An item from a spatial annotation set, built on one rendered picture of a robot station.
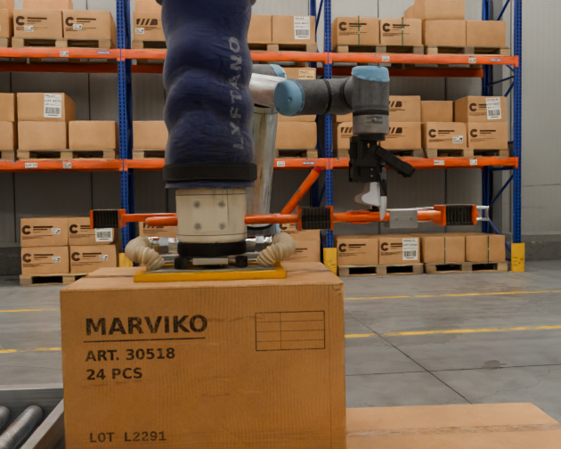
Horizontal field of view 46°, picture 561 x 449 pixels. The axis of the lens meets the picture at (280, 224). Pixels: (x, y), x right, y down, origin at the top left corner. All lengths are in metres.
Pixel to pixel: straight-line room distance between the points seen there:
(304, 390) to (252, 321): 0.19
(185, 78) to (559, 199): 10.47
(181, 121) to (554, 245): 10.29
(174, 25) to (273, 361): 0.79
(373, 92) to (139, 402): 0.89
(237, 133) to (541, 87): 10.32
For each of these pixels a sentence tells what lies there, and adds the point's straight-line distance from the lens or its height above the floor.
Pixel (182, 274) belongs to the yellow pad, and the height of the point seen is 0.96.
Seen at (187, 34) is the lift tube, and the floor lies 1.50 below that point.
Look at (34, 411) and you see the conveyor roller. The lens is 2.01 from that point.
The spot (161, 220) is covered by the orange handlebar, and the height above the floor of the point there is 1.08.
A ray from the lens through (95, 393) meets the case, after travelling 1.48.
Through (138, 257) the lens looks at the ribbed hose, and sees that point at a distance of 1.51.
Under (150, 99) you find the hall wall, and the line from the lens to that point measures 10.17.
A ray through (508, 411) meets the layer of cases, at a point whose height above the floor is 0.54.
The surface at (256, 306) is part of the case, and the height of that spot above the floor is 0.90.
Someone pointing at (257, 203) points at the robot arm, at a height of 1.10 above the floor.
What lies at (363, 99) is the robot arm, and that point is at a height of 1.36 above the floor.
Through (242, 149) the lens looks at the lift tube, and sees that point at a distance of 1.53.
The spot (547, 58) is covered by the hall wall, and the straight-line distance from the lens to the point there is 11.80.
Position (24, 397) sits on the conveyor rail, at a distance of 2.06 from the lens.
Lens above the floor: 1.14
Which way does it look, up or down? 3 degrees down
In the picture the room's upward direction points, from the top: 1 degrees counter-clockwise
